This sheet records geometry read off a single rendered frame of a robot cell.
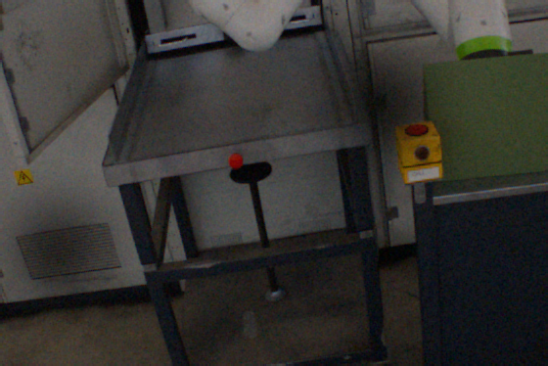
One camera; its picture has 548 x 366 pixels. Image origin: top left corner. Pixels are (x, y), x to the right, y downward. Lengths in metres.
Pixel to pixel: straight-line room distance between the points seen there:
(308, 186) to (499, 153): 1.05
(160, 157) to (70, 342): 1.12
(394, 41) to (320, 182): 0.53
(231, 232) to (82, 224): 0.51
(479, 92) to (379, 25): 0.83
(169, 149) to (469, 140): 0.67
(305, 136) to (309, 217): 0.91
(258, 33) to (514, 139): 0.61
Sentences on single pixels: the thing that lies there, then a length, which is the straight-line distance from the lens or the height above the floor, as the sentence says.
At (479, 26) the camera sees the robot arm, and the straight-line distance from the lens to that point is 1.75.
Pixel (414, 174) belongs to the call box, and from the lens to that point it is 1.61.
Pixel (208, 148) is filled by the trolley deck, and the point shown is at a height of 0.85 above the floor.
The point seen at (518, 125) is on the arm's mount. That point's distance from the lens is 1.69.
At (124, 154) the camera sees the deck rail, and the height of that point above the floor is 0.85.
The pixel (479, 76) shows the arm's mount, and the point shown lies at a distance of 1.64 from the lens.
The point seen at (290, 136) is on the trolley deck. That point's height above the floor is 0.84.
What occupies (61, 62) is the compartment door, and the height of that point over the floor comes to 0.99.
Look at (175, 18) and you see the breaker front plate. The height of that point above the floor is 0.96.
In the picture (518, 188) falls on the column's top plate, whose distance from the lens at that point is 1.70.
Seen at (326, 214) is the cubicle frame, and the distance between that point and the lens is 2.69.
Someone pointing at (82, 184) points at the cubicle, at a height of 0.49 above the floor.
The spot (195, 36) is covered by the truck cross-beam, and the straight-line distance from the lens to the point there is 2.46.
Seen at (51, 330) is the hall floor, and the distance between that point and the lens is 2.87.
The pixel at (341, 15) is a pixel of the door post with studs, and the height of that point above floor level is 0.89.
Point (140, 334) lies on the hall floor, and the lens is 2.71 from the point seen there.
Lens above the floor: 1.60
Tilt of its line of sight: 28 degrees down
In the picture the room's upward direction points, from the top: 10 degrees counter-clockwise
